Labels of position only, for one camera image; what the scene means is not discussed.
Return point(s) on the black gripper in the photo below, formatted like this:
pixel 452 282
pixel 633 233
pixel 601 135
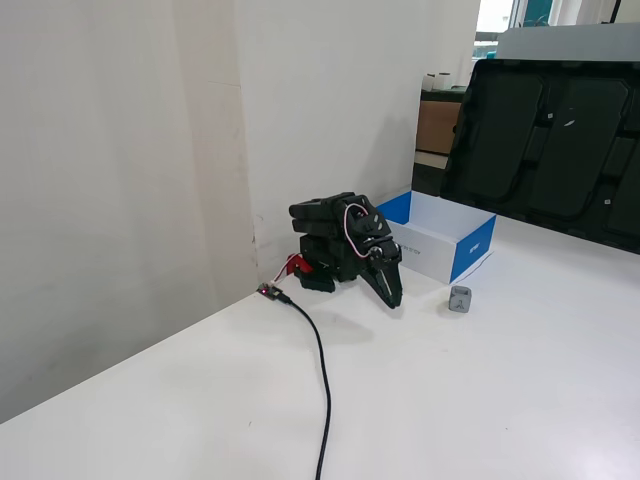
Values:
pixel 384 276

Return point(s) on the gray block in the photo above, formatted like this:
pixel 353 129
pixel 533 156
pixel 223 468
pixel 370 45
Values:
pixel 461 300

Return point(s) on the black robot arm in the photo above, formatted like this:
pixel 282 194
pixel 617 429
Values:
pixel 320 225

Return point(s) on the blue and white cardboard box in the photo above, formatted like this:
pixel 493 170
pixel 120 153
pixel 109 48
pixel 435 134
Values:
pixel 435 250

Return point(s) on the brown cardboard box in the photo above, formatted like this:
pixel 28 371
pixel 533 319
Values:
pixel 437 127

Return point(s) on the red table clamp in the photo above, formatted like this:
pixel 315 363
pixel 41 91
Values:
pixel 295 264

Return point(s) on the small controller board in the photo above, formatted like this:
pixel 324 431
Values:
pixel 269 291

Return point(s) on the black plastic tray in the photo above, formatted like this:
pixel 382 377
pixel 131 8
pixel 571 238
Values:
pixel 540 150

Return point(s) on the white cup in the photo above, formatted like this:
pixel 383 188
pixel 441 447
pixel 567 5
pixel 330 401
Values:
pixel 430 82
pixel 444 81

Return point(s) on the gray flat panel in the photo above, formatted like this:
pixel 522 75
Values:
pixel 565 42

